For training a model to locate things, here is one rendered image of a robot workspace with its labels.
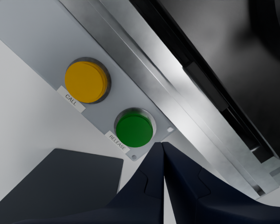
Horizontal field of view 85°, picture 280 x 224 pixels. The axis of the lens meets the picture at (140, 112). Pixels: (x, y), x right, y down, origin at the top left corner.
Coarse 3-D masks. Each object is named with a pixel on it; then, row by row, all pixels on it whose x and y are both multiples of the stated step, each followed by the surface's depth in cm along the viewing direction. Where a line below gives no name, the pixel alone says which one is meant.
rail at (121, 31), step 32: (64, 0) 14; (96, 0) 14; (128, 0) 13; (96, 32) 14; (128, 32) 14; (128, 64) 15; (160, 64) 15; (192, 64) 14; (160, 96) 16; (192, 96) 16; (192, 128) 17; (224, 128) 17; (224, 160) 18; (256, 160) 18; (256, 192) 20
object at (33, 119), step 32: (0, 64) 25; (0, 96) 27; (32, 96) 27; (0, 128) 29; (32, 128) 29; (64, 128) 29; (96, 128) 29; (0, 160) 32; (32, 160) 31; (128, 160) 31; (0, 192) 34
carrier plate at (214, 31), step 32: (160, 0) 12; (192, 0) 12; (224, 0) 12; (192, 32) 13; (224, 32) 13; (256, 32) 13; (224, 64) 14; (256, 64) 14; (224, 96) 16; (256, 96) 15; (256, 128) 16
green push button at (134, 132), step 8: (128, 112) 16; (136, 112) 16; (120, 120) 16; (128, 120) 16; (136, 120) 16; (144, 120) 16; (120, 128) 16; (128, 128) 16; (136, 128) 16; (144, 128) 16; (152, 128) 16; (120, 136) 16; (128, 136) 16; (136, 136) 16; (144, 136) 16; (128, 144) 17; (136, 144) 17; (144, 144) 17
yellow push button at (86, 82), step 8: (72, 64) 14; (80, 64) 14; (88, 64) 14; (96, 64) 15; (72, 72) 14; (80, 72) 14; (88, 72) 14; (96, 72) 14; (72, 80) 15; (80, 80) 15; (88, 80) 14; (96, 80) 14; (104, 80) 15; (72, 88) 15; (80, 88) 15; (88, 88) 15; (96, 88) 15; (104, 88) 15; (72, 96) 15; (80, 96) 15; (88, 96) 15; (96, 96) 15
